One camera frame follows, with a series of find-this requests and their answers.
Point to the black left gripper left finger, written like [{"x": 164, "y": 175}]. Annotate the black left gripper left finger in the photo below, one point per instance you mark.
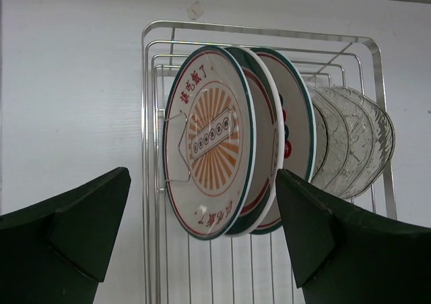
[{"x": 58, "y": 250}]

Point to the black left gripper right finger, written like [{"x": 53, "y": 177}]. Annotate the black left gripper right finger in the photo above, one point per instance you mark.
[{"x": 342, "y": 253}]

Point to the orange sunburst ceramic plate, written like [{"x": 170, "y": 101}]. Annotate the orange sunburst ceramic plate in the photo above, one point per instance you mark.
[{"x": 209, "y": 142}]

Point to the green band ceramic plate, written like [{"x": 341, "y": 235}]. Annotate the green band ceramic plate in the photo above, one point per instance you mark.
[{"x": 268, "y": 139}]

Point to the green rim dotted plate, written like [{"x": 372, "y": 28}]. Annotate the green rim dotted plate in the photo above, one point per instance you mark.
[{"x": 298, "y": 126}]

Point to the clear glass plate front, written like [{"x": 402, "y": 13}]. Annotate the clear glass plate front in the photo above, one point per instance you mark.
[{"x": 321, "y": 131}]

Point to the clear glass plate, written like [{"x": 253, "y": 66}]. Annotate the clear glass plate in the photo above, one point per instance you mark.
[
  {"x": 321, "y": 131},
  {"x": 349, "y": 147},
  {"x": 383, "y": 142}
]

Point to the clear glass plate middle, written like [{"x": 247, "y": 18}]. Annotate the clear glass plate middle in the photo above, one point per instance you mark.
[{"x": 349, "y": 147}]

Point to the clear glass plate back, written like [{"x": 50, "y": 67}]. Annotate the clear glass plate back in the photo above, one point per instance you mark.
[{"x": 383, "y": 142}]

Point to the silver wire dish rack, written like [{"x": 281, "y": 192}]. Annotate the silver wire dish rack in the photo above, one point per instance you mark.
[{"x": 252, "y": 268}]

